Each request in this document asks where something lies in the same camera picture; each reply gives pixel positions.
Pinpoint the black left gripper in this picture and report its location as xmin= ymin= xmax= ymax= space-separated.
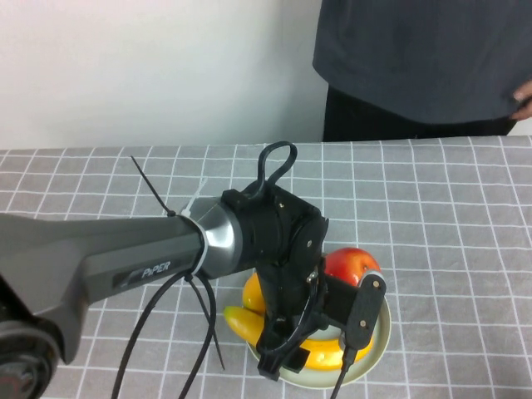
xmin=254 ymin=255 xmax=330 ymax=382

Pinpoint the yellow plastic banana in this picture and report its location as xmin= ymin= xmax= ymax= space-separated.
xmin=224 ymin=306 xmax=375 ymax=372

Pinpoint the person in dark shirt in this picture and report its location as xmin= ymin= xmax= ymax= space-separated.
xmin=312 ymin=0 xmax=532 ymax=125

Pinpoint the person's left hand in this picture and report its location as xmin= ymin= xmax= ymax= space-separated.
xmin=510 ymin=80 xmax=532 ymax=122

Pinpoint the pale green round plate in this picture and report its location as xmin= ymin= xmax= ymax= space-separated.
xmin=244 ymin=290 xmax=392 ymax=390

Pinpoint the orange yellow plastic mango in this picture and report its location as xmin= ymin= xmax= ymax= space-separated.
xmin=243 ymin=273 xmax=268 ymax=313

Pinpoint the red plastic apple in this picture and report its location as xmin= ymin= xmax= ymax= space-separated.
xmin=323 ymin=248 xmax=382 ymax=288

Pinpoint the white zip tie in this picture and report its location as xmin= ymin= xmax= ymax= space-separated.
xmin=181 ymin=177 xmax=209 ymax=284

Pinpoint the grey checked tablecloth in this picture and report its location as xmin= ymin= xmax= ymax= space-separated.
xmin=0 ymin=135 xmax=532 ymax=399

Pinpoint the black zip tie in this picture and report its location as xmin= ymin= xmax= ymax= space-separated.
xmin=130 ymin=155 xmax=226 ymax=371

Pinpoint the black camera cable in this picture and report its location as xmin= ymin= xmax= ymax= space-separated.
xmin=331 ymin=344 xmax=359 ymax=399

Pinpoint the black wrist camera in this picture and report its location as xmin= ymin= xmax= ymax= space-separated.
xmin=323 ymin=268 xmax=387 ymax=355

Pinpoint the long black hanging cable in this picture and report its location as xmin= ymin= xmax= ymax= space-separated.
xmin=111 ymin=272 xmax=189 ymax=399

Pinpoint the black looped wrist cable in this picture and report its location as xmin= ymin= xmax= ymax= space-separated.
xmin=255 ymin=140 xmax=298 ymax=201

